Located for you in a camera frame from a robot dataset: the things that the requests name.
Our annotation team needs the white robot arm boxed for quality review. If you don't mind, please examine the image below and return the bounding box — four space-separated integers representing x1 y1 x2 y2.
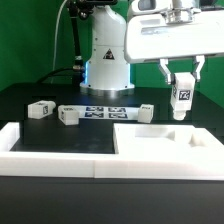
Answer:
68 0 224 95

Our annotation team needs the white square tabletop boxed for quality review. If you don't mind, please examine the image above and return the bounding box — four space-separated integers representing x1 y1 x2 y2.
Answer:
113 123 224 164

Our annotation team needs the white strip with AprilTags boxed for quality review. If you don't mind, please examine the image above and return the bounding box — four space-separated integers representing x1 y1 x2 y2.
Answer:
74 105 138 120

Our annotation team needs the white cable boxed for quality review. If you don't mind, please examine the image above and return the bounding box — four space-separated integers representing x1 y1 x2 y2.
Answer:
50 0 69 85

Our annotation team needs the white U-shaped obstacle fence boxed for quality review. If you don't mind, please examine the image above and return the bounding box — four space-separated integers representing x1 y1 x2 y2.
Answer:
0 122 224 180

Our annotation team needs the black cable hose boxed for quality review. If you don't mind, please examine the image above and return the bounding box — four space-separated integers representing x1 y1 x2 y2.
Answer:
35 0 87 85

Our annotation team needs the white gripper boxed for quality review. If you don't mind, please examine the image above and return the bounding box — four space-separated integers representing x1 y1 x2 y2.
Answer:
124 10 224 85

